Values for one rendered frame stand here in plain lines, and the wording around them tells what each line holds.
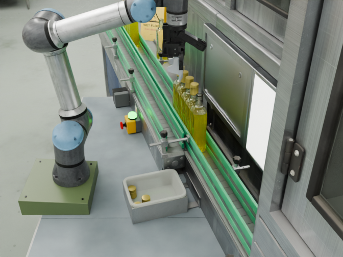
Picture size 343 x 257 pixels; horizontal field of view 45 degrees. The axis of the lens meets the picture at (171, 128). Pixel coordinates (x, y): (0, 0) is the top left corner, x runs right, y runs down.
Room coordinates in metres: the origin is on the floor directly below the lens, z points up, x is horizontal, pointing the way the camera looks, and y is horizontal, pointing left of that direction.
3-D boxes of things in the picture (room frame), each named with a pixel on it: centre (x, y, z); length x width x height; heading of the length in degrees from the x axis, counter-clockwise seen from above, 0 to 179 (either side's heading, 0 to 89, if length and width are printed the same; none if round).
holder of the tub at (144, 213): (1.22, 0.04, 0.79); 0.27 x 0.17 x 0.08; 107
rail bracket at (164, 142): (1.35, 0.01, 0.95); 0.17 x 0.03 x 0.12; 107
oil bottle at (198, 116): (1.40, -0.11, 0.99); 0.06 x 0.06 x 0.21; 18
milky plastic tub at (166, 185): (1.21, 0.07, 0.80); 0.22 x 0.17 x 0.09; 107
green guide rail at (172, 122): (2.24, 0.21, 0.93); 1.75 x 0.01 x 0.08; 17
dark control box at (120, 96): (2.01, 0.28, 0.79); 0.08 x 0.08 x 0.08; 17
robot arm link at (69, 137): (1.32, 0.40, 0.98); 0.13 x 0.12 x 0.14; 177
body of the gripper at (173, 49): (1.42, -0.01, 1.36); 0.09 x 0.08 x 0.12; 87
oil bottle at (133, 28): (2.54, 0.24, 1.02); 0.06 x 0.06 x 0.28; 17
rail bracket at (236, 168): (1.18, -0.26, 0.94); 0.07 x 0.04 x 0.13; 107
